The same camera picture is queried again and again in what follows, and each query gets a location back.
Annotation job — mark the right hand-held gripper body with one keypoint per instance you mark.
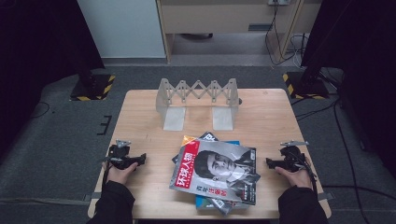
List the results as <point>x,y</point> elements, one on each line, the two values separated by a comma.
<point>292,158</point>

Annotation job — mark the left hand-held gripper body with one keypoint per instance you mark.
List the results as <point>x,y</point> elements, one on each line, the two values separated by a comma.
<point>120,157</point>

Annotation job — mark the grey portrait magazine red band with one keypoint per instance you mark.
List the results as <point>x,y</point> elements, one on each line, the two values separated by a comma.
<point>218,168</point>

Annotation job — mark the white expandable book rack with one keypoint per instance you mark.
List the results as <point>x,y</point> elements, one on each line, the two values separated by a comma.
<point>222,118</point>

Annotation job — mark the dark blue fantasy magazine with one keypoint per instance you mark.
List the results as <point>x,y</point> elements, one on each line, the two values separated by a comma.
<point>209,136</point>

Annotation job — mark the thick blue book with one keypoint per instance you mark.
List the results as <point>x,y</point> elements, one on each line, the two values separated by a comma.
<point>202,203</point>

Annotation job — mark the person's left hand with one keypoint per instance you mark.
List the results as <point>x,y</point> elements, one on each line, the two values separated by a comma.
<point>120,175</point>

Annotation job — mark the person's right hand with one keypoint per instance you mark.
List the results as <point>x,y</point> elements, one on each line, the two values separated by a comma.
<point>297,179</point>

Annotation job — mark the grey tape strip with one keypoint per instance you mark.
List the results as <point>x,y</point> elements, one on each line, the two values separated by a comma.
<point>93,196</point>
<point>325,196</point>

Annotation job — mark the striped black stand base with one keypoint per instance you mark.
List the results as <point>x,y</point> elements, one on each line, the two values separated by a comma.
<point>306,88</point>
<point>93,88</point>

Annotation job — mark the dark curtain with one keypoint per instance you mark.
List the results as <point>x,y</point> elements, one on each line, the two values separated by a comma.
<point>367,77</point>
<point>31,62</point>

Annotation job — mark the white cabinet panel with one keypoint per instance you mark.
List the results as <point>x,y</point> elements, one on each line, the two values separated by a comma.
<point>121,28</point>

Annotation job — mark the light wooden desk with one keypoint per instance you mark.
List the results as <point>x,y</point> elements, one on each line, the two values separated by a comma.
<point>218,18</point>

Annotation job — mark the white power strip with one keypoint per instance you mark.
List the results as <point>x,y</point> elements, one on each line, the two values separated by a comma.
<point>278,2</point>

